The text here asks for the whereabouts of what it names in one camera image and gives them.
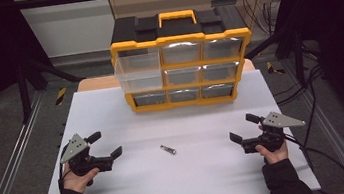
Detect clear plastic organizer drawer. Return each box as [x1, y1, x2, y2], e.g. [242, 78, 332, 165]
[111, 50, 165, 96]

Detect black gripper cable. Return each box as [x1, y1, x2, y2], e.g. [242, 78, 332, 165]
[53, 145, 75, 194]
[282, 126, 344, 194]

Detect hanging wall cables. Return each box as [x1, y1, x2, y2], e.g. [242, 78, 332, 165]
[240, 0, 285, 39]

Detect black metal frame strut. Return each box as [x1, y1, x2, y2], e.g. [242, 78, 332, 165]
[14, 51, 90, 125]
[241, 21, 311, 93]

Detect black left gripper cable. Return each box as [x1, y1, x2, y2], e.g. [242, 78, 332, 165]
[53, 145, 75, 194]

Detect person's right hand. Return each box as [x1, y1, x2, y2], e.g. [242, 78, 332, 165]
[254, 140, 291, 167]

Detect person's left hand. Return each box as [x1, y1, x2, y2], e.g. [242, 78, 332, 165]
[60, 158, 104, 194]

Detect long black cable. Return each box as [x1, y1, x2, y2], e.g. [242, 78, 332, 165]
[292, 67, 325, 148]

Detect set of clear drawers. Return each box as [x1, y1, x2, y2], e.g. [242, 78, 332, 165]
[126, 34, 250, 109]

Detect small silver metal cylinder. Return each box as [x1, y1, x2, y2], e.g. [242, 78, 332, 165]
[159, 142, 177, 157]

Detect black floor cables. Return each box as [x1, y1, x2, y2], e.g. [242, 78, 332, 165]
[270, 62, 330, 107]

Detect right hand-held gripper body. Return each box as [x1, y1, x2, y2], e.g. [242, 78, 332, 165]
[237, 107, 310, 156]

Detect grey wall vent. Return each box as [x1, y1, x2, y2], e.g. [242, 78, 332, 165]
[210, 0, 239, 8]

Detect yellow black drawer organizer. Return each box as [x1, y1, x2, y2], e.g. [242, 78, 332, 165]
[105, 0, 261, 118]

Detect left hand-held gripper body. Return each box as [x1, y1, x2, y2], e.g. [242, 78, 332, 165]
[56, 128, 117, 180]

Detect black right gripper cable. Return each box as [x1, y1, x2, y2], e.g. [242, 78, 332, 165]
[282, 126, 344, 194]

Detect yellow black hazard tape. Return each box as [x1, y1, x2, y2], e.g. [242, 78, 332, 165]
[265, 59, 286, 77]
[53, 87, 70, 106]

